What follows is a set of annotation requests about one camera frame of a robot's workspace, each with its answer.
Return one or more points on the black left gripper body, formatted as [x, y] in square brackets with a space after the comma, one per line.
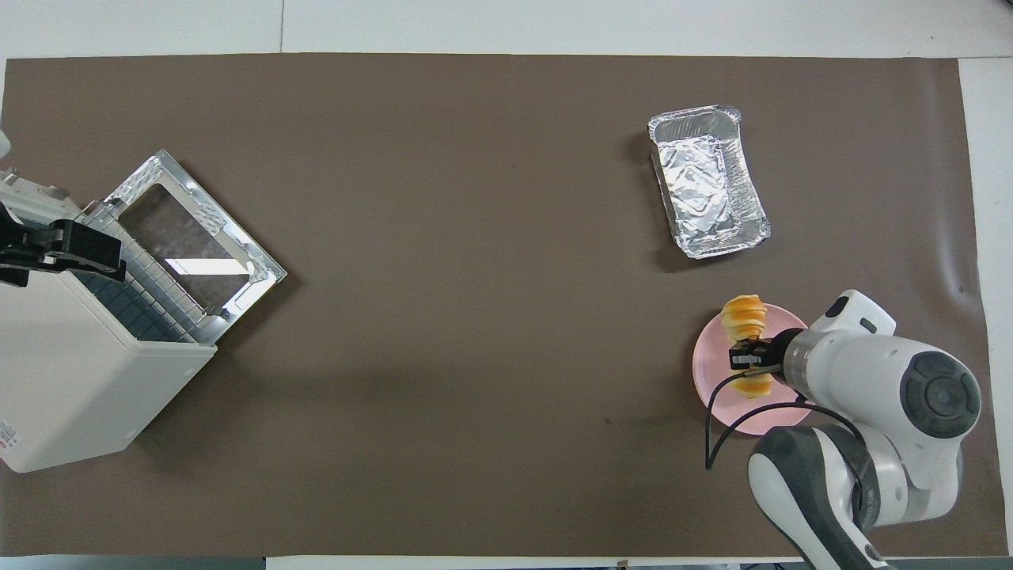
[20, 257]

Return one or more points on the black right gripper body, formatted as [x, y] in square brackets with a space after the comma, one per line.
[769, 355]

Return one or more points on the golden sliced bread loaf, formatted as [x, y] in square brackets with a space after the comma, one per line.
[745, 317]

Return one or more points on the aluminium foil tray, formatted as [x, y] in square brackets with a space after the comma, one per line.
[700, 182]

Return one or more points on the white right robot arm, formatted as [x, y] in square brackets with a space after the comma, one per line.
[886, 372]

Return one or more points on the glass oven door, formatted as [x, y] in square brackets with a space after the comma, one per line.
[190, 229]

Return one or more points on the cream toaster oven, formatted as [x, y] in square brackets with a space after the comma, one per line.
[79, 380]

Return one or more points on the pink round plate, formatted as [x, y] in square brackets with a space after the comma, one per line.
[712, 372]

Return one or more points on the brown table mat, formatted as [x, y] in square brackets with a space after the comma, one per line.
[475, 356]

